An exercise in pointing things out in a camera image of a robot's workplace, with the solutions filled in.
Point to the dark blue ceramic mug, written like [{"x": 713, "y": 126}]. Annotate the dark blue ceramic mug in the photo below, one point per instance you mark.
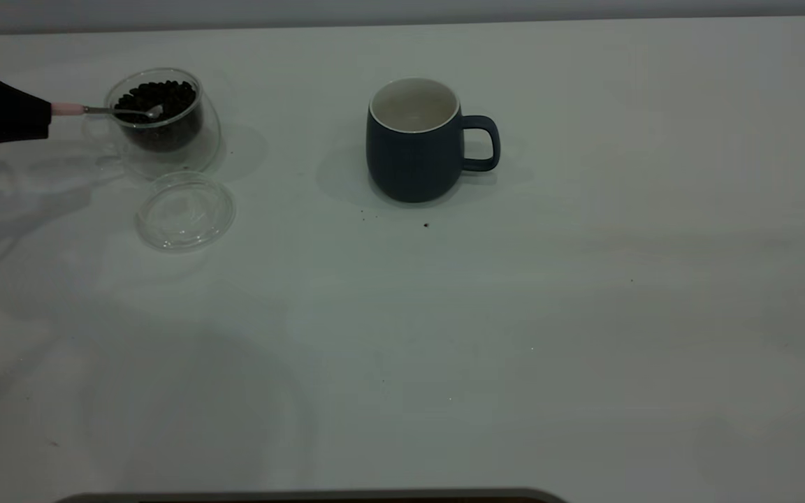
[{"x": 409, "y": 164}]

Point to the dark coffee beans pile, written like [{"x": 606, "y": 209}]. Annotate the dark coffee beans pile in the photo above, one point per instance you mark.
[{"x": 172, "y": 129}]

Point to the clear glass cup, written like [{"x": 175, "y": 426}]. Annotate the clear glass cup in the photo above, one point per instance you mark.
[{"x": 186, "y": 157}]

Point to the clear glass saucer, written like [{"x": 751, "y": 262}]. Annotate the clear glass saucer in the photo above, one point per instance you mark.
[{"x": 186, "y": 223}]

